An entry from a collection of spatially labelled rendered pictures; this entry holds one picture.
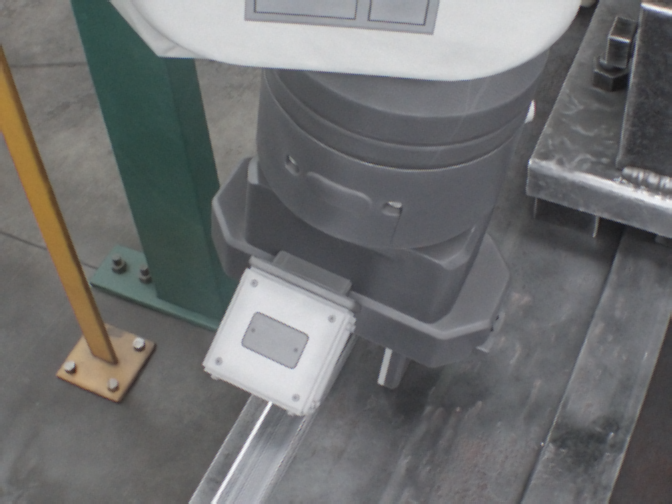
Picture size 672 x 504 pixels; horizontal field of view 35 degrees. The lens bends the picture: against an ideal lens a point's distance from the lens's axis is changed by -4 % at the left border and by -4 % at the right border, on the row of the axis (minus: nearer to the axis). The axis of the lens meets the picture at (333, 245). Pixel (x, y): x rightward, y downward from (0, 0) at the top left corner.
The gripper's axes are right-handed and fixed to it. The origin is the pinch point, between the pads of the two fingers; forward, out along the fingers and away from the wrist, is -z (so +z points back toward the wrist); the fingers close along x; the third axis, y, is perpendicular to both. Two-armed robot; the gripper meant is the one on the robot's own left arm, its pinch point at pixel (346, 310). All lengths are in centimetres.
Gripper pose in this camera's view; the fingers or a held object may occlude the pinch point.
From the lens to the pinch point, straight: 47.0
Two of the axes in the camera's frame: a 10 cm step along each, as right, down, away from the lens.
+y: -4.2, 7.2, -5.6
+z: 1.0, -5.7, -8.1
